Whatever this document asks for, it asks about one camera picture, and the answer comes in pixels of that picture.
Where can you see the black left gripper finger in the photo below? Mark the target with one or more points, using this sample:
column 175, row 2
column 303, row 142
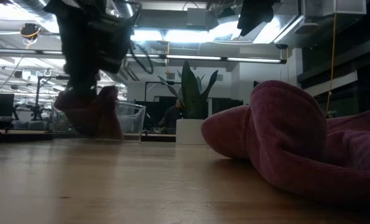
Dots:
column 79, row 79

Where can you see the maroon cap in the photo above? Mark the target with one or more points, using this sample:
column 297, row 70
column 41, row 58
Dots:
column 88, row 115
column 284, row 133

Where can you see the green cap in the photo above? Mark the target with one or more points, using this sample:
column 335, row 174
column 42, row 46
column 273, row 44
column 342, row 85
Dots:
column 256, row 15

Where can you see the clear plastic bin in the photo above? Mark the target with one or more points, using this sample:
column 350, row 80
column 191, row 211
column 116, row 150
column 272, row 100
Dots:
column 132, row 119

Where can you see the long ceiling light strip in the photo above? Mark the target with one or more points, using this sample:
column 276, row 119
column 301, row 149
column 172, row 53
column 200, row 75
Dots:
column 203, row 58

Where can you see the green snake plant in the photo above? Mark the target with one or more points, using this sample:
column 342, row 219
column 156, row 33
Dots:
column 192, row 93

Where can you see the person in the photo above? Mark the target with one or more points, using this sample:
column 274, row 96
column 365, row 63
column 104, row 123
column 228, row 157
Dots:
column 172, row 116

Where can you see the white plant pot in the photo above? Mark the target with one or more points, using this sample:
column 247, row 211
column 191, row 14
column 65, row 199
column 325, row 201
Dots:
column 189, row 132

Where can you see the black frame rail behind plant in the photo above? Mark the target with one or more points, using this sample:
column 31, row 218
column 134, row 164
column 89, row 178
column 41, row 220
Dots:
column 160, row 137

